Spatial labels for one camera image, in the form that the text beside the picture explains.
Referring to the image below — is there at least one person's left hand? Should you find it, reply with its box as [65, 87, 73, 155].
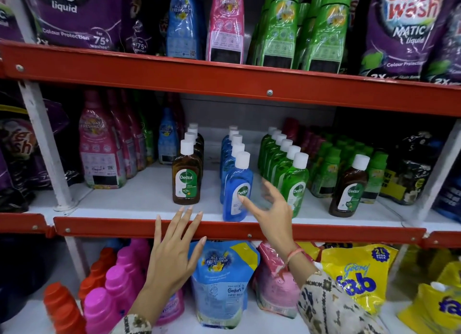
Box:
[144, 206, 207, 303]

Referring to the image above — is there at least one person's right hand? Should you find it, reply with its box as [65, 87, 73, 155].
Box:
[237, 178, 303, 258]

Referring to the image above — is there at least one red edged white shelf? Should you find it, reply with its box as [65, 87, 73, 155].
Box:
[0, 182, 93, 239]
[0, 38, 461, 119]
[378, 195, 461, 250]
[0, 298, 84, 334]
[53, 127, 428, 245]
[72, 272, 415, 334]

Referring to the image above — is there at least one row of green capped bottles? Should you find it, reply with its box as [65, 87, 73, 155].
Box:
[257, 126, 302, 198]

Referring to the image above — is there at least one brown bottle white cap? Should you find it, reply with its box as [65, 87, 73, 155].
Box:
[171, 139, 202, 205]
[183, 132, 205, 179]
[328, 154, 371, 218]
[189, 122, 205, 147]
[187, 127, 205, 165]

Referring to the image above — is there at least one person's right forearm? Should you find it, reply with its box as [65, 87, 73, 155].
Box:
[288, 249, 388, 334]

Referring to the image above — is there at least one person's left forearm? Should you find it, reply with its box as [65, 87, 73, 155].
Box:
[109, 288, 173, 334]

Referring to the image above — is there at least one maroon fabric softener bottle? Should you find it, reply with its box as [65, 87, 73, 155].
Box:
[167, 92, 186, 136]
[282, 118, 300, 143]

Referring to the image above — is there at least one pink fabric softener bottle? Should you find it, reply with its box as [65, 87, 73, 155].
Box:
[78, 89, 127, 190]
[106, 89, 138, 179]
[121, 91, 147, 172]
[206, 0, 245, 64]

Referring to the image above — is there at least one green fabric softener bottle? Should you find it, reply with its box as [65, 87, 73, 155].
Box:
[135, 92, 156, 165]
[294, 0, 314, 70]
[302, 0, 352, 74]
[252, 0, 300, 69]

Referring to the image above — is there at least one blue fabric softener bottle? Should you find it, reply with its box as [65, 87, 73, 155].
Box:
[158, 107, 180, 165]
[165, 0, 201, 60]

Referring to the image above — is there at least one blue softener refill pouch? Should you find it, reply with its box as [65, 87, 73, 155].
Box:
[188, 239, 261, 330]

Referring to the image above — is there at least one cluster of small green-capped bottles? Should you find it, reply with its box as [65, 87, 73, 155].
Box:
[308, 130, 389, 205]

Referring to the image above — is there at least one pink softener refill pouch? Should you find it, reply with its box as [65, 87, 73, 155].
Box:
[251, 240, 303, 320]

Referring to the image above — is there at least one group of magenta bottles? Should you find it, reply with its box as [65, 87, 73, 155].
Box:
[83, 238, 185, 334]

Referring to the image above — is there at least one yellow detergent pouch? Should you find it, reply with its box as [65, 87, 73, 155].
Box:
[400, 247, 458, 284]
[396, 281, 461, 334]
[436, 260, 461, 287]
[312, 243, 400, 316]

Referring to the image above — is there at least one black pouch yellow label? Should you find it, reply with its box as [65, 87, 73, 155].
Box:
[380, 130, 446, 206]

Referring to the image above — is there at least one dark plastic pouch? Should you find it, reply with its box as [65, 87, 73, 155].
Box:
[0, 235, 71, 325]

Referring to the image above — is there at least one dark blue pouch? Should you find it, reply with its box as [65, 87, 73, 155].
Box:
[432, 171, 461, 224]

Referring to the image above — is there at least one orange thread bracelet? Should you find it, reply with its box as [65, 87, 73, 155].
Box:
[286, 247, 307, 268]

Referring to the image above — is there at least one white metal rack post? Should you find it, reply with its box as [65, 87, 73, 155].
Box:
[5, 0, 91, 282]
[387, 118, 461, 284]

